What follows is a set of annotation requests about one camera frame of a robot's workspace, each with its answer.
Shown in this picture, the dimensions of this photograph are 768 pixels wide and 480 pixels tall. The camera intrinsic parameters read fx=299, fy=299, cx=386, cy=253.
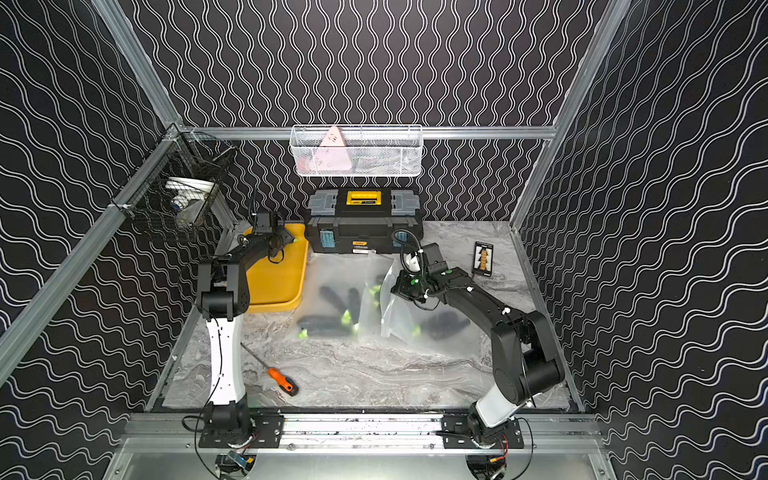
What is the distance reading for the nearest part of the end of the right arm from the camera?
66cm

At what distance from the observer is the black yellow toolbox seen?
100cm

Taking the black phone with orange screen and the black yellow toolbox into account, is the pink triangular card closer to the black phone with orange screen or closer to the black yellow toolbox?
the black yellow toolbox

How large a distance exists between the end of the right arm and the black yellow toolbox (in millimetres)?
200

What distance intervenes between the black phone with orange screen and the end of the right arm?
1.12 ft

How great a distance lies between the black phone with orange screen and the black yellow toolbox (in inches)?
8.8

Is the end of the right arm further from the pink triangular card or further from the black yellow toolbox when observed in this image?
the pink triangular card

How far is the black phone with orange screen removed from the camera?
108 cm
